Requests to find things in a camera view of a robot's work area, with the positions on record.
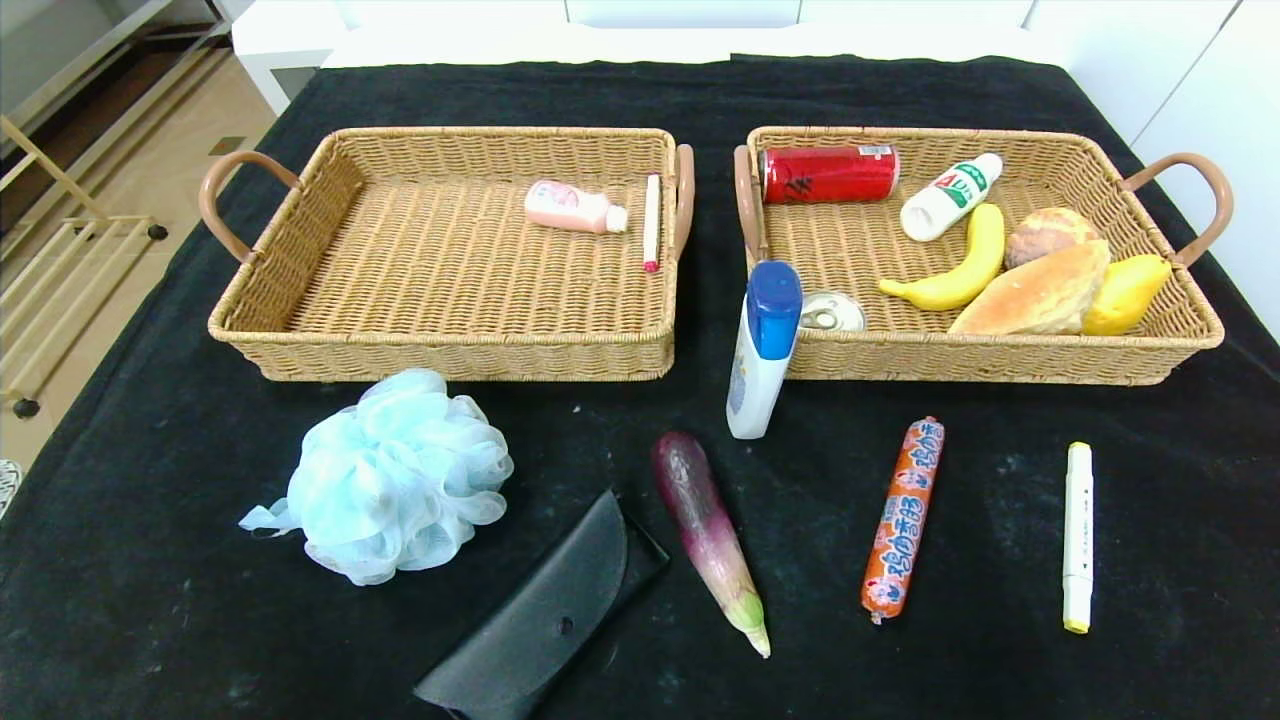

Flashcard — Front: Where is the white bottle with blue cap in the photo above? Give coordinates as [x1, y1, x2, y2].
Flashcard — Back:
[726, 260, 804, 441]

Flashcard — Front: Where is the purple eggplant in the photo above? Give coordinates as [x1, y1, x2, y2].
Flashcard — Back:
[651, 431, 772, 659]

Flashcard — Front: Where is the orange sausage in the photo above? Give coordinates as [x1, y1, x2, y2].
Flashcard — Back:
[861, 416, 946, 625]

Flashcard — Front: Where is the white marker with yellow cap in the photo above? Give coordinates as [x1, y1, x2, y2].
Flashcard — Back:
[1062, 441, 1095, 635]

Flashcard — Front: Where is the rectangular wicker basket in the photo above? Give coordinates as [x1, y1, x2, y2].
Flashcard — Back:
[733, 125, 1235, 386]
[198, 125, 696, 383]

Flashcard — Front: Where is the white pen with red tip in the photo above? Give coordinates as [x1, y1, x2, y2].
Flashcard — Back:
[643, 173, 662, 273]

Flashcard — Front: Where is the small pink bottle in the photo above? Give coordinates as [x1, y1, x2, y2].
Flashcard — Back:
[524, 179, 629, 235]

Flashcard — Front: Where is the silver tin can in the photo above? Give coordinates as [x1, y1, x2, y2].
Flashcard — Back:
[798, 290, 868, 333]

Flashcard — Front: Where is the black tablecloth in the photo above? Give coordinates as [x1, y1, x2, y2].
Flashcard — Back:
[0, 50, 1280, 720]

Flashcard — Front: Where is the red drink can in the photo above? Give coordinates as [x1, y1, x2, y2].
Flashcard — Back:
[760, 145, 901, 205]

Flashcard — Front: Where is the light blue bath pouf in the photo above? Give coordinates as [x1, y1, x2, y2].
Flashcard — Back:
[238, 368, 515, 587]

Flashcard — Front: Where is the black leather glasses case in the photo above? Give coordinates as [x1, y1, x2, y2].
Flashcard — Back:
[413, 488, 671, 720]

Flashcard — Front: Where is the yellow banana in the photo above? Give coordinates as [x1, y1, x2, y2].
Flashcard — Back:
[878, 203, 1006, 312]

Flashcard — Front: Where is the white bottle with green label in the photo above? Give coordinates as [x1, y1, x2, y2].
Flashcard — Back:
[900, 152, 1004, 243]

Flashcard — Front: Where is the long bread loaf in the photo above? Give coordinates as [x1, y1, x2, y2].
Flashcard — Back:
[948, 240, 1111, 336]

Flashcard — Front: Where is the round bread roll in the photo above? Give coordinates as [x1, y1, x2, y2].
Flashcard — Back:
[1004, 207, 1099, 271]

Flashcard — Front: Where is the yellow mango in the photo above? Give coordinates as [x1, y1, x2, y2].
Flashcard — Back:
[1082, 254, 1173, 336]

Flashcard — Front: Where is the beige wooden rack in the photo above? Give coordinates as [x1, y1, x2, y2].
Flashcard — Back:
[0, 115, 169, 419]

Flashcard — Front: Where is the grey and brown shelf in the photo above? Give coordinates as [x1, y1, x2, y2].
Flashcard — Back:
[0, 0, 236, 231]

